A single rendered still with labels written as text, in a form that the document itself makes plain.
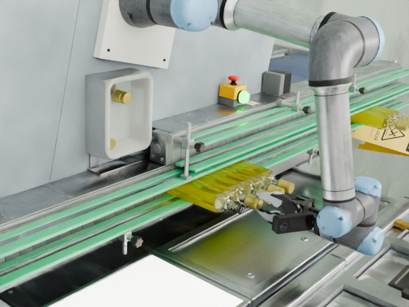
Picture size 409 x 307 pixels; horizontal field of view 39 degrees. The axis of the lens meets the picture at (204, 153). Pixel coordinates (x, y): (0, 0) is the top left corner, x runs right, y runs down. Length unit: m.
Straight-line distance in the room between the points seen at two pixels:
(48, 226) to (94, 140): 0.32
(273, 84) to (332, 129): 0.96
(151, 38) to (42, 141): 0.44
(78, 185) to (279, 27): 0.67
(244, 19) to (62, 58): 0.48
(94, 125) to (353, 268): 0.83
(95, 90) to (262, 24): 0.47
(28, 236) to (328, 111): 0.73
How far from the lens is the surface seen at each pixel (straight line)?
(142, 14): 1.59
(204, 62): 1.97
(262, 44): 2.24
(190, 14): 1.50
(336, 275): 1.68
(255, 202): 1.65
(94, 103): 1.60
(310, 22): 1.47
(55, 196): 1.53
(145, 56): 1.72
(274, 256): 1.68
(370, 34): 1.41
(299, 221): 1.57
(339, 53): 1.31
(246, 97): 2.03
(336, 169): 1.34
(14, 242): 1.37
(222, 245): 1.70
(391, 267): 1.82
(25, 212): 1.46
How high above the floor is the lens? 1.96
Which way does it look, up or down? 35 degrees down
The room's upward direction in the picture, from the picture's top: 109 degrees clockwise
